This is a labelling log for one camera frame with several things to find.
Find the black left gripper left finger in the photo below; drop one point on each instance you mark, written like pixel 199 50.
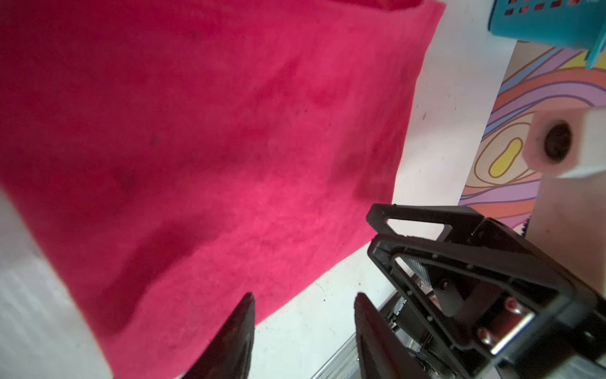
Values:
pixel 229 355

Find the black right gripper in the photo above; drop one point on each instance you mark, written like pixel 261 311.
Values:
pixel 481 297

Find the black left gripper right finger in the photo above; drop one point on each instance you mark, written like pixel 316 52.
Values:
pixel 380 353

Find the magenta t shirt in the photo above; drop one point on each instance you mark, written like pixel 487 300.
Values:
pixel 170 156

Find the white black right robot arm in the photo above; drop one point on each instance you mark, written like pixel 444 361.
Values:
pixel 567 224

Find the teal plastic basket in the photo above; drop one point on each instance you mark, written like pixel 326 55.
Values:
pixel 558 23

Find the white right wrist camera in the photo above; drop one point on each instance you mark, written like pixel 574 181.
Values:
pixel 568 143

